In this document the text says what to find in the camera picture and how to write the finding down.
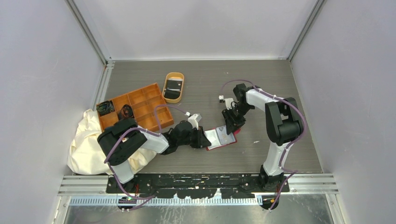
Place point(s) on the black roll in organizer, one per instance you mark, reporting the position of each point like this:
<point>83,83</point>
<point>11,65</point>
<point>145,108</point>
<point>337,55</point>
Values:
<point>126,112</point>

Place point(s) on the tan oval tray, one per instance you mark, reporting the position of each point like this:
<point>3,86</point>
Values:
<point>173,75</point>

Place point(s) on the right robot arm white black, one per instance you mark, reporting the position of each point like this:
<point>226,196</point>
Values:
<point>284,126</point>

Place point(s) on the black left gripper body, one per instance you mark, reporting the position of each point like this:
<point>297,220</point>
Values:
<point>191,139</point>

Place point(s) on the orange compartment organizer tray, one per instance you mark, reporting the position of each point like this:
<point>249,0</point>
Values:
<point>148,108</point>

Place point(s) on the red leather card holder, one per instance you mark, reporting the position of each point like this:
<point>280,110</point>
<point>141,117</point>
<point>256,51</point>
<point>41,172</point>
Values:
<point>218,137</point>

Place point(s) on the black credit card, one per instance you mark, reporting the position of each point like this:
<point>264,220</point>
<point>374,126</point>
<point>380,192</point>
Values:
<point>174,84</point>

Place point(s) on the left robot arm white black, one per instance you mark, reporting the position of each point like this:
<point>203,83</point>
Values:
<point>120,141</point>

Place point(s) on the dark bundle in organizer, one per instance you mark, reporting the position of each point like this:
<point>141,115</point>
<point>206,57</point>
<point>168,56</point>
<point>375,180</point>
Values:
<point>105,108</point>

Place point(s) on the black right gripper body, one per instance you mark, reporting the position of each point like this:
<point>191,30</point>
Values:
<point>239,110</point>

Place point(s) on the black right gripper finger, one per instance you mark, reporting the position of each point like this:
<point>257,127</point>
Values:
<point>231,127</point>
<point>240,121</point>

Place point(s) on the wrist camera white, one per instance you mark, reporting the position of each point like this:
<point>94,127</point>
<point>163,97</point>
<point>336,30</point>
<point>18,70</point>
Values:
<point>193,119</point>
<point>229,102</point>

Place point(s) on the cream cloth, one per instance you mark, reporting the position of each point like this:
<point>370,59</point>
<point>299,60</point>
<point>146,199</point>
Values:
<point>87,158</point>

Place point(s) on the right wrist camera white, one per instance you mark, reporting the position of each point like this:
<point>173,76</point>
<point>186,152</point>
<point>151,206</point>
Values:
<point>229,102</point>

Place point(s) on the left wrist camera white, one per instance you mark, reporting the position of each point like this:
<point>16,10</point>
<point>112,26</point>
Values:
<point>193,119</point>

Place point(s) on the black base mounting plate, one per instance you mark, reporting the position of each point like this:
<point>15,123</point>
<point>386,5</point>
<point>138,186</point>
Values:
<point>194,186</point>

